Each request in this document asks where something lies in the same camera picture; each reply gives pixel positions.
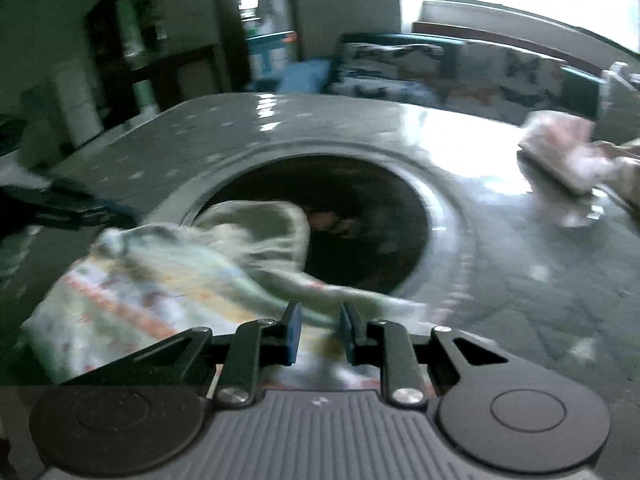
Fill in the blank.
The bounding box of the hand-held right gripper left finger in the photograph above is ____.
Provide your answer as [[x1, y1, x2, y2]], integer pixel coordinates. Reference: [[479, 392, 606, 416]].
[[60, 301, 303, 409]]

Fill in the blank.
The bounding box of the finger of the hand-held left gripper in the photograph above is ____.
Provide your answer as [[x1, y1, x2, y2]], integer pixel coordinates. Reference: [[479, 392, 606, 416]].
[[0, 182, 142, 234]]

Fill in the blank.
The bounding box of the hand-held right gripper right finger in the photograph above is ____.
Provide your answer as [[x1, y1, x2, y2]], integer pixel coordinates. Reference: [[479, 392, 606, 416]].
[[340, 302, 512, 407]]

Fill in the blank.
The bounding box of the floral patterned garment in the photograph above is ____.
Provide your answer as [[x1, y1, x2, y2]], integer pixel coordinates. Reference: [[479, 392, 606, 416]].
[[20, 200, 432, 392]]

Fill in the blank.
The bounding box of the white round container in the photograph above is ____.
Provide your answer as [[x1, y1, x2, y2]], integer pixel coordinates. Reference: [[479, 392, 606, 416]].
[[49, 59, 107, 147]]

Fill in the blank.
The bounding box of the round table stove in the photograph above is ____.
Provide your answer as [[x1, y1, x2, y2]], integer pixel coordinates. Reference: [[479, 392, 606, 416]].
[[179, 141, 472, 307]]

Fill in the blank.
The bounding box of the dark wooden cabinet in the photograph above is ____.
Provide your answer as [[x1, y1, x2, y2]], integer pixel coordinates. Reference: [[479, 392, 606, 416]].
[[84, 0, 252, 127]]

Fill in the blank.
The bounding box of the blue cabinet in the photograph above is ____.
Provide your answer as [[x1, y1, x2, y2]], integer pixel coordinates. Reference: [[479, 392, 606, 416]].
[[245, 31, 297, 82]]

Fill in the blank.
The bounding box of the flat butterfly print pillow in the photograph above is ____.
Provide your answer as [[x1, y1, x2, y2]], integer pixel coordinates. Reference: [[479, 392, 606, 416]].
[[326, 77, 437, 108]]

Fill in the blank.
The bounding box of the teal sofa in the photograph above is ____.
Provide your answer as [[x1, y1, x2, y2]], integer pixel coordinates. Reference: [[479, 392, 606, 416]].
[[252, 32, 640, 132]]

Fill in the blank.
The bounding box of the small butterfly print pillow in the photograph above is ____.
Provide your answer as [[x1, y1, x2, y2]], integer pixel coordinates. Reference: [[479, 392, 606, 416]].
[[337, 42, 446, 87]]

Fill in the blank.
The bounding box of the pink tissue pack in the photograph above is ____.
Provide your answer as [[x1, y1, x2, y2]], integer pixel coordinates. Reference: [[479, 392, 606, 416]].
[[517, 110, 619, 197]]

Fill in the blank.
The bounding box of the large butterfly print pillow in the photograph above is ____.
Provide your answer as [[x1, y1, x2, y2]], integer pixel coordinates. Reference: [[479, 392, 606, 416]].
[[444, 42, 567, 127]]

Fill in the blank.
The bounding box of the cream cloth pile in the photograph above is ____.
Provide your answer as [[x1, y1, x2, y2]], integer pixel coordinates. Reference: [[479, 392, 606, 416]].
[[592, 137, 640, 197]]

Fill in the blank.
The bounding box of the white pillow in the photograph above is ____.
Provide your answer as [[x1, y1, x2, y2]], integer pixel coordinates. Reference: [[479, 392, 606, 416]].
[[597, 61, 640, 132]]

